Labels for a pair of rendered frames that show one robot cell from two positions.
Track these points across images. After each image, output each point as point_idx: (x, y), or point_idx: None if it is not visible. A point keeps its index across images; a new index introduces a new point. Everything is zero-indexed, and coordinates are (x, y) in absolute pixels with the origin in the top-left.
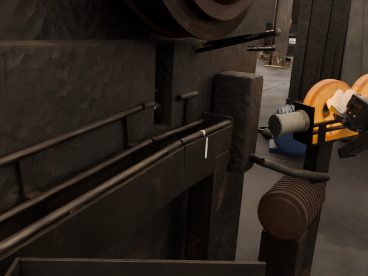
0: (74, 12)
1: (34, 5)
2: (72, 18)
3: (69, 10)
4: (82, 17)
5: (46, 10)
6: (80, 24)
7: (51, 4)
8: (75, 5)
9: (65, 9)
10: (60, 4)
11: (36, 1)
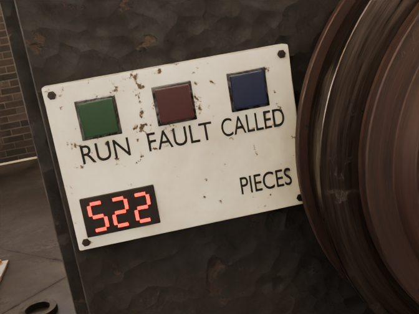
0: (346, 303)
1: (291, 311)
2: (344, 309)
3: (340, 302)
4: (361, 304)
5: (307, 312)
6: (357, 313)
7: (313, 303)
8: (348, 294)
9: (333, 303)
10: (326, 300)
11: (293, 307)
